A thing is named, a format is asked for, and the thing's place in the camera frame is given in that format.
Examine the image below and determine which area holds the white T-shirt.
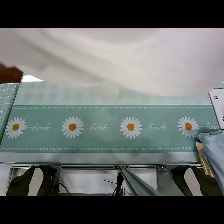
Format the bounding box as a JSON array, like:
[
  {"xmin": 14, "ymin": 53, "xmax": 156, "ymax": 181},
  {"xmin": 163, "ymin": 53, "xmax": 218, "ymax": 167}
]
[{"xmin": 0, "ymin": 28, "xmax": 224, "ymax": 98}]

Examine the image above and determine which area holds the light blue garment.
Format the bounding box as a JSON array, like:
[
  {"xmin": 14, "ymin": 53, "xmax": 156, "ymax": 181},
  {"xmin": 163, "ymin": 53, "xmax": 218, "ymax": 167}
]
[{"xmin": 195, "ymin": 130, "xmax": 224, "ymax": 197}]

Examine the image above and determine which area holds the black cable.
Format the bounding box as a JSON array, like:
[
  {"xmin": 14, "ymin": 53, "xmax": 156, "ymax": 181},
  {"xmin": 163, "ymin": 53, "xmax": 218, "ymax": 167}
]
[
  {"xmin": 49, "ymin": 180, "xmax": 72, "ymax": 197},
  {"xmin": 111, "ymin": 171, "xmax": 125, "ymax": 197}
]

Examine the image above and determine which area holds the silver frame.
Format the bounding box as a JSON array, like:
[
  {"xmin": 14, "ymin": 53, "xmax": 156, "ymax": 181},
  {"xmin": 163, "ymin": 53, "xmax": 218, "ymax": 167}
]
[{"xmin": 0, "ymin": 87, "xmax": 224, "ymax": 197}]

